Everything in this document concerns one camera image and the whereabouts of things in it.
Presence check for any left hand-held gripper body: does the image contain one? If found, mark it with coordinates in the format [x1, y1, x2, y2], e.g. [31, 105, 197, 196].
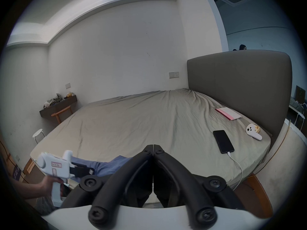
[36, 150, 80, 208]

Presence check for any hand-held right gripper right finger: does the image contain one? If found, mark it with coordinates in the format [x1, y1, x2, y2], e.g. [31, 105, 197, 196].
[153, 145, 245, 228]

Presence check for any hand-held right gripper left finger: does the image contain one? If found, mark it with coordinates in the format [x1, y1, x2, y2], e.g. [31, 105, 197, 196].
[59, 145, 154, 229]

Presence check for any blue garment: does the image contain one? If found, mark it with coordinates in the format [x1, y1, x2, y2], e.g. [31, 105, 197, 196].
[71, 155, 135, 177]

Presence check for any person's left forearm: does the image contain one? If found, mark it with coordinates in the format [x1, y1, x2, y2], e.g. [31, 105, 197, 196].
[11, 178, 45, 200]

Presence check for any person's left hand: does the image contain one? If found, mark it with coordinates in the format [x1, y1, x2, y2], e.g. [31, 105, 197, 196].
[39, 176, 65, 198]

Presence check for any white round stool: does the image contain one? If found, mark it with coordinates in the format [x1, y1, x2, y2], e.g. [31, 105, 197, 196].
[32, 128, 46, 144]

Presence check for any wooden chair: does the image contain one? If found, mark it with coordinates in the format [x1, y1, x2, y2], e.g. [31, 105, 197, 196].
[51, 105, 73, 124]

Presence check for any black phone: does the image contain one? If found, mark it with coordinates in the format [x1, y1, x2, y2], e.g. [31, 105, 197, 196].
[213, 130, 235, 154]

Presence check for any bed with beige sheet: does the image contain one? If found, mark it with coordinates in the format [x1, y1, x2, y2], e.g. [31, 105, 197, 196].
[24, 88, 274, 219]

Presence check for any pink and white card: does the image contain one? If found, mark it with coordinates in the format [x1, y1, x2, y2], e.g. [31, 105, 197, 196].
[215, 107, 243, 121]

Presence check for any white hand controller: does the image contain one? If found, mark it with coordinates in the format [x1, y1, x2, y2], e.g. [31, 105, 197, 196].
[246, 124, 263, 141]

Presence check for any grey padded headboard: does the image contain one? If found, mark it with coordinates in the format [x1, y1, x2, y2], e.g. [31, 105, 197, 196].
[187, 50, 292, 146]

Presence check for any white table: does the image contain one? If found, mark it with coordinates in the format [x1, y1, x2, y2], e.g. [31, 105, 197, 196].
[288, 85, 307, 131]

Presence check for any white charging cable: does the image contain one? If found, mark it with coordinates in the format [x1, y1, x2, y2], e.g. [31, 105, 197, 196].
[227, 152, 243, 192]

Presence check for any dark wall shelf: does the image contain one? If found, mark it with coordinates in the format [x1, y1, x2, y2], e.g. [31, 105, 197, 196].
[39, 92, 78, 120]

